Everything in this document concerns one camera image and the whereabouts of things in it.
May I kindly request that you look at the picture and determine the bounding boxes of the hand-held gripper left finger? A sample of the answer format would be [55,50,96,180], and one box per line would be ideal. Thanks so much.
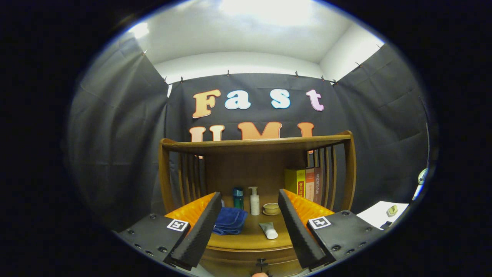
[117,191,223,271]

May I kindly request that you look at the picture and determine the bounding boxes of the yellow book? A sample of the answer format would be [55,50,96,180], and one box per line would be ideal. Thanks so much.
[284,169,306,199]

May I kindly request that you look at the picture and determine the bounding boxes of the orange and white book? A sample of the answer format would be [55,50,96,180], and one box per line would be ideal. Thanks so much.
[305,168,316,202]

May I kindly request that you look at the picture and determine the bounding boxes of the wooden cabinet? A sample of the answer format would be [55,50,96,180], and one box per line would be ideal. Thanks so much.
[159,130,357,277]

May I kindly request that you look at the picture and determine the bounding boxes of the white side cabinet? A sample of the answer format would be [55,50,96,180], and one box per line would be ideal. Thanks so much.
[357,200,410,230]

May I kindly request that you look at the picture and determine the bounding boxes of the brown book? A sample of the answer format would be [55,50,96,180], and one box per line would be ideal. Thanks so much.
[313,167,323,205]

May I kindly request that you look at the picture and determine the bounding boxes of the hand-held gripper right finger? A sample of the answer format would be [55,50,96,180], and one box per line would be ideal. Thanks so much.
[278,189,387,270]

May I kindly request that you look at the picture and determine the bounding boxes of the blue folded towel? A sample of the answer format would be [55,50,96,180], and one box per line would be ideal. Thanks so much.
[212,207,248,235]

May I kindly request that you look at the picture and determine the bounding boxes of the wooden drawer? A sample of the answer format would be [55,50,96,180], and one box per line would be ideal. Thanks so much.
[200,246,304,277]

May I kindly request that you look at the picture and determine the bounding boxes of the white squeeze tube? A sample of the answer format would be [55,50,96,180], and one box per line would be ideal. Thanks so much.
[259,222,278,240]

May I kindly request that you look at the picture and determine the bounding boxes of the white pump bottle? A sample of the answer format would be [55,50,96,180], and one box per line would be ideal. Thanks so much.
[248,187,260,216]

